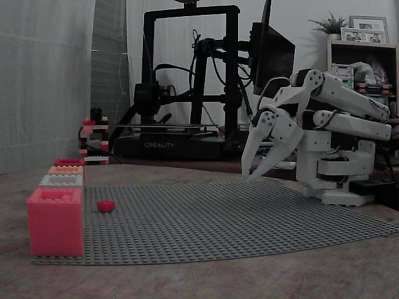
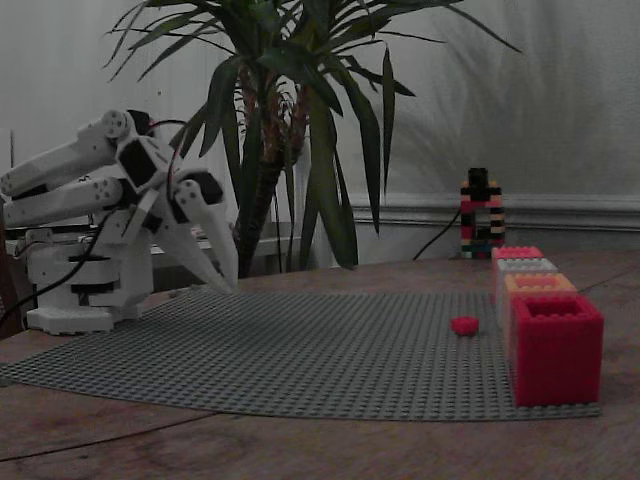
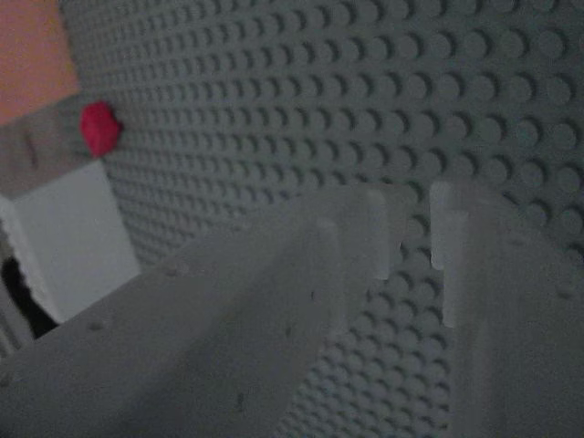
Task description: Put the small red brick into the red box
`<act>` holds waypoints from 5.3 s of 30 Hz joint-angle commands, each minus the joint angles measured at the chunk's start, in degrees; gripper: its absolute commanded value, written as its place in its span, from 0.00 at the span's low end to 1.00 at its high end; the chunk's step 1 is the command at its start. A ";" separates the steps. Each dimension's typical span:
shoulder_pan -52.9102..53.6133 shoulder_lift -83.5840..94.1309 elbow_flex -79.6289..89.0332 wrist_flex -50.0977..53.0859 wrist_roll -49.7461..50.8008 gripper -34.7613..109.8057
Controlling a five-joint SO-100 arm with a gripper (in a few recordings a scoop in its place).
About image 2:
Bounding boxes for orange brick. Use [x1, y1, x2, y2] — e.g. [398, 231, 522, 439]
[502, 272, 579, 362]

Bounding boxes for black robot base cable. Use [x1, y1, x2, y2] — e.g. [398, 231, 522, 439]
[0, 214, 112, 324]

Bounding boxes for small red block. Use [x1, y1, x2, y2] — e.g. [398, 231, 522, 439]
[450, 315, 480, 337]

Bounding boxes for thin black table cable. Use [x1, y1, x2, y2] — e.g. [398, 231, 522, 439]
[0, 411, 222, 464]

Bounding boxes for red brick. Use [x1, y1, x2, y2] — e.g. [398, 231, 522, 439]
[510, 294, 605, 408]

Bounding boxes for large pink brick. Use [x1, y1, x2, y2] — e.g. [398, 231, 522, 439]
[491, 245, 545, 261]

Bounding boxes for multicoloured brick tower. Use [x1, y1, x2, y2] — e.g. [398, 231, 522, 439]
[458, 166, 504, 261]

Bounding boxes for grey brick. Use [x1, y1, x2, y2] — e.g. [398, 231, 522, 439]
[491, 257, 559, 321]

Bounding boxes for black camera cable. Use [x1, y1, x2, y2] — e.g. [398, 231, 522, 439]
[411, 205, 464, 262]

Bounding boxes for grey studded baseplate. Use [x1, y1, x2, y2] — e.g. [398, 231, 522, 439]
[0, 287, 602, 422]

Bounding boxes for large green yucca plant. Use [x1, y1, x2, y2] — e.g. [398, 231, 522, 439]
[102, 0, 524, 280]

